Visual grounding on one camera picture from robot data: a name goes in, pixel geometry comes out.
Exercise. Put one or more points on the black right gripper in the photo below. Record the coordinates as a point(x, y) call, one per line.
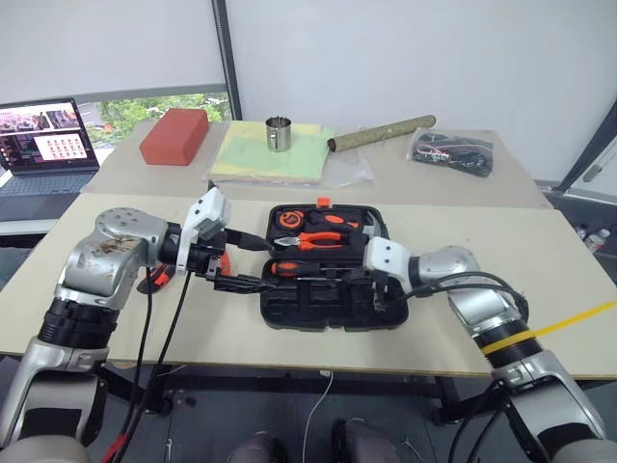
point(385, 289)

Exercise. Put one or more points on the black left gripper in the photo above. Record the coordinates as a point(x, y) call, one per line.
point(202, 258)

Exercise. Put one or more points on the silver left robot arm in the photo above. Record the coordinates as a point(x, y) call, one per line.
point(103, 260)

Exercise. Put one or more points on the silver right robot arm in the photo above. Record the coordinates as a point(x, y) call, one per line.
point(496, 313)

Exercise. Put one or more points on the black plastic tool case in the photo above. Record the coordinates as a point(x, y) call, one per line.
point(318, 308)

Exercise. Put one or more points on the orange black loose tool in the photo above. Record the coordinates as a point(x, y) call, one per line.
point(156, 280)

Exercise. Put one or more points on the orange black screwdriver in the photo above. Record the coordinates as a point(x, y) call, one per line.
point(291, 268)

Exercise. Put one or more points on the orange tape measure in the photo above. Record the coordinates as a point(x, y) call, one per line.
point(290, 219)

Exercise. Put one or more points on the silver hammer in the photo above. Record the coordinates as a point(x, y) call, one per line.
point(373, 224)

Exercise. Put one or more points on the orange black utility knife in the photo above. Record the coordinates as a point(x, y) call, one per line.
point(337, 220)

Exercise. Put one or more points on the green yellow sheet stack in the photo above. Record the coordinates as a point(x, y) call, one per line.
point(275, 156)

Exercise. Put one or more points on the clear plastic bag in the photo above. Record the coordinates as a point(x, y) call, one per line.
point(349, 169)

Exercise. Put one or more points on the stainless steel mug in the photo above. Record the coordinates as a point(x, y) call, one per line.
point(278, 135)

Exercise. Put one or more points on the red brick block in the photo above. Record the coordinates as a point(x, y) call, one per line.
point(173, 137)

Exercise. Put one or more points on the dark rounded shape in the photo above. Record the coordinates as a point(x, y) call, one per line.
point(366, 443)
point(258, 448)

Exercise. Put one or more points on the brown cardboard tube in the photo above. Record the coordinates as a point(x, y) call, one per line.
point(381, 131)

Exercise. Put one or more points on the open laptop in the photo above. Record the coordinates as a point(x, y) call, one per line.
point(45, 144)

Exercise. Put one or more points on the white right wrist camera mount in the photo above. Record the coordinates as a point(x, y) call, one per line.
point(385, 255)

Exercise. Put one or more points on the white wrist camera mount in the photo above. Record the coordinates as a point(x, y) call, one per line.
point(385, 255)
point(210, 207)

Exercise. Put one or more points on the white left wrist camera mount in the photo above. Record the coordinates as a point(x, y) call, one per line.
point(210, 207)

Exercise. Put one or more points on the black table frame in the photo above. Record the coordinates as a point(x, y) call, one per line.
point(289, 383)

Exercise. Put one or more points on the dark window frame post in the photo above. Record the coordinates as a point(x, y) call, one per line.
point(226, 58)

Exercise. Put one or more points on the black slanted stand frame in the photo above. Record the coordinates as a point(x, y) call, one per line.
point(585, 144)

